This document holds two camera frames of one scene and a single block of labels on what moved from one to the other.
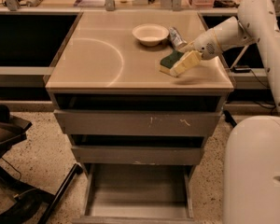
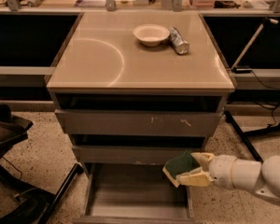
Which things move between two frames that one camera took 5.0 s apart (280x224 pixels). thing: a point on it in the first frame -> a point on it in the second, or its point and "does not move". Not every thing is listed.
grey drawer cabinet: (119, 109) does not move
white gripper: (205, 48) -> (221, 171)
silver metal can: (176, 40) does not move
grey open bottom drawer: (137, 194) does not move
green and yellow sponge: (167, 62) -> (178, 165)
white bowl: (150, 35) does not move
